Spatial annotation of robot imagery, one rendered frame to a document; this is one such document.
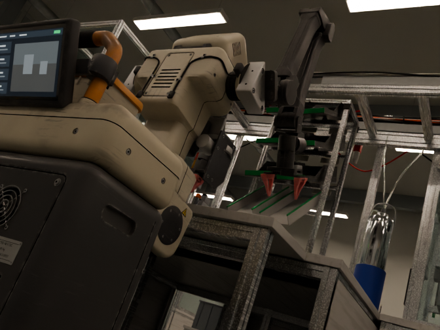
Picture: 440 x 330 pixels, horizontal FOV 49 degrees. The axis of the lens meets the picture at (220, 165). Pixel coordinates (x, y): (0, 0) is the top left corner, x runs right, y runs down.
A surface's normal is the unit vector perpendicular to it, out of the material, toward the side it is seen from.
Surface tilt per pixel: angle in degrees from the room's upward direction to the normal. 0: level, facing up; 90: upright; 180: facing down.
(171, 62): 82
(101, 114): 90
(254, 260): 90
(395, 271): 90
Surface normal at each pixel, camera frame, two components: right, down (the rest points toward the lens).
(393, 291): -0.44, -0.47
